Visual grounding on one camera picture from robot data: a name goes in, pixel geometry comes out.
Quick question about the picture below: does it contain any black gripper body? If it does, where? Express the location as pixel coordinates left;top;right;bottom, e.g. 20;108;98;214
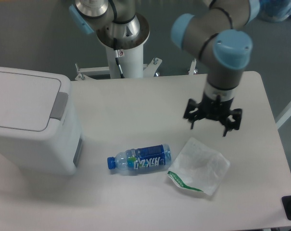
199;93;233;120

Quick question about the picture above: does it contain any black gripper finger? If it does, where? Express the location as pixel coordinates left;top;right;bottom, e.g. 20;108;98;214
221;108;242;137
183;99;204;129

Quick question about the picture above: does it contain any white push-lid trash can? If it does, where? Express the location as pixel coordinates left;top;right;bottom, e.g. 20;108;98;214
0;67;84;175

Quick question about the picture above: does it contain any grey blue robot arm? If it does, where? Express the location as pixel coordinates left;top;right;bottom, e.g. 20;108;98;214
69;0;260;132

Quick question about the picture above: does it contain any clear plastic bag green strip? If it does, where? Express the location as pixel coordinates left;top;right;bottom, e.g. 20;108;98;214
167;137;230;196

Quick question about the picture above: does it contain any blue label plastic water bottle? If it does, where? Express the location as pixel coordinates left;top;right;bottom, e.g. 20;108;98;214
107;144;172;176

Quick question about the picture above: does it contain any blue plastic bag on floor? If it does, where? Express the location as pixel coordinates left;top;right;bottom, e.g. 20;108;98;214
258;0;291;23

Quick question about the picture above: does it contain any white metal base frame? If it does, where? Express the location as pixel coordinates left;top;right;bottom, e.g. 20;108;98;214
75;57;198;81

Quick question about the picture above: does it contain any white frame at right edge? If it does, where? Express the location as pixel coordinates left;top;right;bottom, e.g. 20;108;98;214
275;101;291;129

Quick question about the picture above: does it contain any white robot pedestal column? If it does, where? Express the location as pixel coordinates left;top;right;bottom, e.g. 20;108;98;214
96;13;151;79

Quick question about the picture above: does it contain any black cable on pedestal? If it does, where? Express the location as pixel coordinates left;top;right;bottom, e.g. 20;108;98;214
113;38;126;79

